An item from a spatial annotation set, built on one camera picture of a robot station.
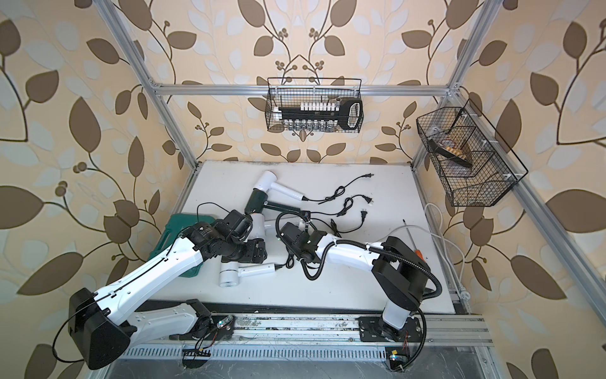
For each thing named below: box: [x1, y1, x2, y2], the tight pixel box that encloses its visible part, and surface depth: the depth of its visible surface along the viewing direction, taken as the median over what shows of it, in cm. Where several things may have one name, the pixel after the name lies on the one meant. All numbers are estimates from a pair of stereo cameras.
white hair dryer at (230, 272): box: [218, 261, 277, 288], surface depth 84 cm
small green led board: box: [216, 315, 234, 331], surface depth 75 cm
